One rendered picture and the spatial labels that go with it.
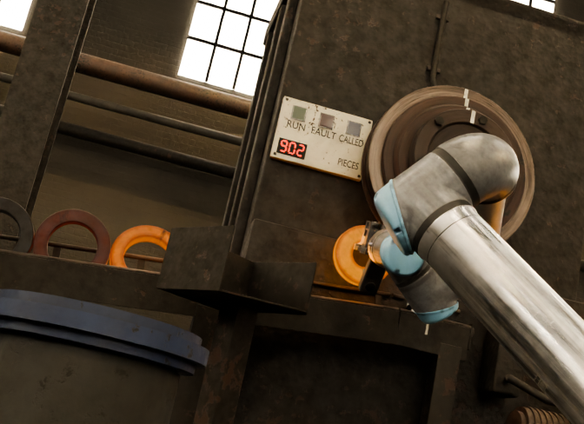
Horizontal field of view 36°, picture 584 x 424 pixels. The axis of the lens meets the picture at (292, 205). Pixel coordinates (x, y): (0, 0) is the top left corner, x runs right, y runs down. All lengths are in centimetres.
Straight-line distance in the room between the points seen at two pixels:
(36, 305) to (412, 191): 61
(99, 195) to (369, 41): 607
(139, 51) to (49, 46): 391
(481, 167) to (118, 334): 64
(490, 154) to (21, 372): 79
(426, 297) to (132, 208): 664
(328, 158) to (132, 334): 141
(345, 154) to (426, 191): 107
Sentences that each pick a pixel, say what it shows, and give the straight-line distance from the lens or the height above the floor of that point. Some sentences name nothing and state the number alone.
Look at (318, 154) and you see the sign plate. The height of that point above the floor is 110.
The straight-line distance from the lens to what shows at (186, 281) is 187.
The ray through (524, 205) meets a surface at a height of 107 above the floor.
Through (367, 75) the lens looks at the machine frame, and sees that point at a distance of 259.
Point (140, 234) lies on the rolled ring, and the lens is 227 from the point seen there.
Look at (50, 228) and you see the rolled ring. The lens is 223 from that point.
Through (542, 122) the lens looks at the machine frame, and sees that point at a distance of 276.
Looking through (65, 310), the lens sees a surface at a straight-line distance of 113.
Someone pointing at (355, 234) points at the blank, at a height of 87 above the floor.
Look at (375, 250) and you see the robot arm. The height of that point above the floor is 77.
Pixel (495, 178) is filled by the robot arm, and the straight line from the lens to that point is 147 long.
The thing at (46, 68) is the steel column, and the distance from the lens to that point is 505.
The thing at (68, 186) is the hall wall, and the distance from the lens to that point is 851.
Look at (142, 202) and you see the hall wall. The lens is 848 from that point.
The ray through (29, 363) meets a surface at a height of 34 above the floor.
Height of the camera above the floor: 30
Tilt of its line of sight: 15 degrees up
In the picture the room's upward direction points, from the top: 12 degrees clockwise
